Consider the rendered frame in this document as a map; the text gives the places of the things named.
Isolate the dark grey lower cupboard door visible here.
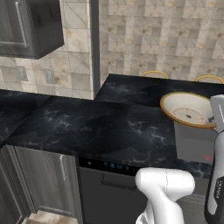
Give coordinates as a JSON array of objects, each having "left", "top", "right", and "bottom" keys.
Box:
[{"left": 12, "top": 145, "right": 79, "bottom": 219}]

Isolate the silver cupboard handle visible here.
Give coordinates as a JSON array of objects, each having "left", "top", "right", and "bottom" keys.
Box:
[
  {"left": 14, "top": 1, "right": 29, "bottom": 48},
  {"left": 59, "top": 154, "right": 68, "bottom": 181}
]

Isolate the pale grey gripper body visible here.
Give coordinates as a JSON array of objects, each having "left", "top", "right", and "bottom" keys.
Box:
[{"left": 173, "top": 120, "right": 220, "bottom": 165}]

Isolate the black dishwasher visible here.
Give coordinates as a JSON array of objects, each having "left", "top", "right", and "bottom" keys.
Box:
[{"left": 76, "top": 157, "right": 212, "bottom": 224}]

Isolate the silver upper cupboard handle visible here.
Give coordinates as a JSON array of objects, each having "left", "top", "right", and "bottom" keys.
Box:
[{"left": 14, "top": 1, "right": 29, "bottom": 48}]

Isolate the dark upper cupboard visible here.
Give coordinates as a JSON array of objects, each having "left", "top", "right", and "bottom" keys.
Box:
[{"left": 0, "top": 0, "right": 66, "bottom": 60}]

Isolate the dark grey corner cupboard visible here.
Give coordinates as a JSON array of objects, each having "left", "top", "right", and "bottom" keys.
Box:
[{"left": 0, "top": 144, "right": 32, "bottom": 224}]

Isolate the grey wall outlet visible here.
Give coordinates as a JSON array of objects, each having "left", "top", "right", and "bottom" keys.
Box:
[
  {"left": 43, "top": 67, "right": 57, "bottom": 86},
  {"left": 17, "top": 66, "right": 30, "bottom": 83}
]

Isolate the white bowl with yellow rim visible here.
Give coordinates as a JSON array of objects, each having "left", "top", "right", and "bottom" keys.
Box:
[{"left": 159, "top": 91, "right": 218, "bottom": 130}]

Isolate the silver lower cupboard handle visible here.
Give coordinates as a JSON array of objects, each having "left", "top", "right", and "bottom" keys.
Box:
[{"left": 59, "top": 154, "right": 68, "bottom": 181}]

